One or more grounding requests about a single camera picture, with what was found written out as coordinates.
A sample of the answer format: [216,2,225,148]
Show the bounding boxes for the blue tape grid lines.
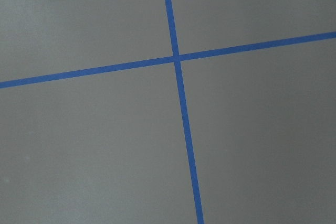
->
[1,0,335,223]

